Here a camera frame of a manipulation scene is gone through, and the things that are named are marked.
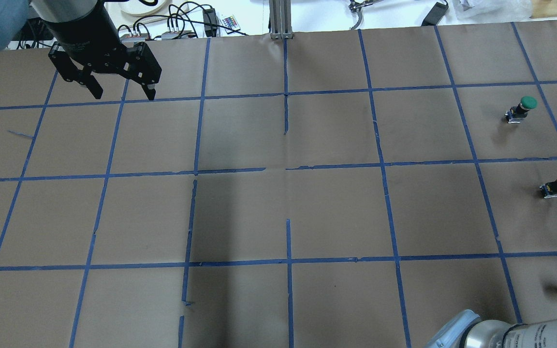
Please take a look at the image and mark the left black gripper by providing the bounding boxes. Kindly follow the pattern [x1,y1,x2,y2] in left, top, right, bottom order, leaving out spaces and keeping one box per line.
[46,5,162,101]

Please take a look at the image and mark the green push button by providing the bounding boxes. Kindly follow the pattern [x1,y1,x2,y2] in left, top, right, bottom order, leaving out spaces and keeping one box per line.
[505,96,539,125]

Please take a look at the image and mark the small remote control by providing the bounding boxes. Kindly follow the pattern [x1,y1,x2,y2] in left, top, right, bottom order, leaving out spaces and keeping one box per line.
[220,15,240,31]

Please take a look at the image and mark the beige round plate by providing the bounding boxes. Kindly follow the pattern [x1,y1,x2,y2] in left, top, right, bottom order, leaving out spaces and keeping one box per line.
[118,0,169,17]

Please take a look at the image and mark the black power adapter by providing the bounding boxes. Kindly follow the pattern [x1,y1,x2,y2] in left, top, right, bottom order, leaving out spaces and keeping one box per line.
[203,7,219,37]

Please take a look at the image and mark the aluminium frame post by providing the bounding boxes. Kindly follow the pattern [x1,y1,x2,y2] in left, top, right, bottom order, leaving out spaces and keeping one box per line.
[269,0,293,40]

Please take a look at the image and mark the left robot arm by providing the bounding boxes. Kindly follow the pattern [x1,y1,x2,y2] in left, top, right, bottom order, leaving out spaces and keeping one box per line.
[0,0,162,101]

